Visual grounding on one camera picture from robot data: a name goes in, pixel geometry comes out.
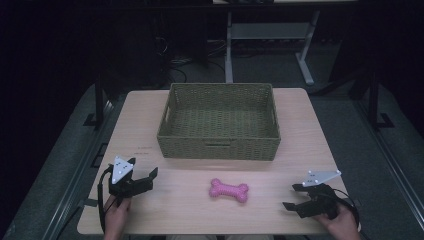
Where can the green woven basket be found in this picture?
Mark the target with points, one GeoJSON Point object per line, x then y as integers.
{"type": "Point", "coordinates": [218, 123]}

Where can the person's left hand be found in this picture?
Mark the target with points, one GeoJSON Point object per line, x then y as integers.
{"type": "Point", "coordinates": [116, 216]}

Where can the black metal stand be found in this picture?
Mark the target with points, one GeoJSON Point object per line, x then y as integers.
{"type": "Point", "coordinates": [374, 100]}
{"type": "Point", "coordinates": [98, 103]}

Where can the pink bone dog toy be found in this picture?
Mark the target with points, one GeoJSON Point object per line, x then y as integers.
{"type": "Point", "coordinates": [229, 190]}

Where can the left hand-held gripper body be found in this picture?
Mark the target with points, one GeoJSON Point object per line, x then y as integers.
{"type": "Point", "coordinates": [120, 181]}

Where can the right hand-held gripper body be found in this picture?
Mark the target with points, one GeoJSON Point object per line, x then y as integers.
{"type": "Point", "coordinates": [321, 200]}

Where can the grey metal rail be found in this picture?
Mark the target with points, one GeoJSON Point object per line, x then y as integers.
{"type": "Point", "coordinates": [71, 186]}
{"type": "Point", "coordinates": [390, 156]}

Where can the grey metal desk frame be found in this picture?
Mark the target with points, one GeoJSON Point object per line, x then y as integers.
{"type": "Point", "coordinates": [266, 30]}

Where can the person's right hand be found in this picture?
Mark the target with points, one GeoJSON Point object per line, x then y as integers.
{"type": "Point", "coordinates": [343, 223]}

